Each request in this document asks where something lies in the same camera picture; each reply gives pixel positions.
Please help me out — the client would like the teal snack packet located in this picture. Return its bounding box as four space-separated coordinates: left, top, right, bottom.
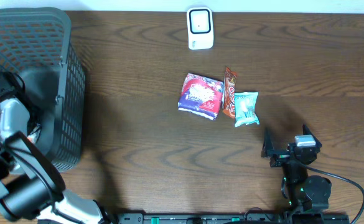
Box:
235 92 260 127

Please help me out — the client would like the grey plastic mesh basket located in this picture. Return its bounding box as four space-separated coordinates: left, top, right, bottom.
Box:
0 7 85 172

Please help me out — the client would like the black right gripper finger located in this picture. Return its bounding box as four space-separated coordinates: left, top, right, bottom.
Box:
302 124 320 144
262 128 274 151

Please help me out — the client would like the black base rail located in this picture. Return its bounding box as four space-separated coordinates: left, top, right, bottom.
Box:
117 212 350 224

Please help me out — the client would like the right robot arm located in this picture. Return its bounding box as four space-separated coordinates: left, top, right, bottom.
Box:
261 125 332 223

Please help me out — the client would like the red purple snack bag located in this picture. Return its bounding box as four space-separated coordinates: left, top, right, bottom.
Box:
177 73 224 120

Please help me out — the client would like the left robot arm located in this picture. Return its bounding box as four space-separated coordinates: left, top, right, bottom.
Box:
0 72 112 223

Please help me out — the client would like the small orange snack pack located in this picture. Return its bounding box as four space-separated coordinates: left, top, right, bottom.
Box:
27 124 42 144

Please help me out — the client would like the orange brown chocolate bar wrapper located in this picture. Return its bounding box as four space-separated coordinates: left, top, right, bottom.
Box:
222 67 237 118

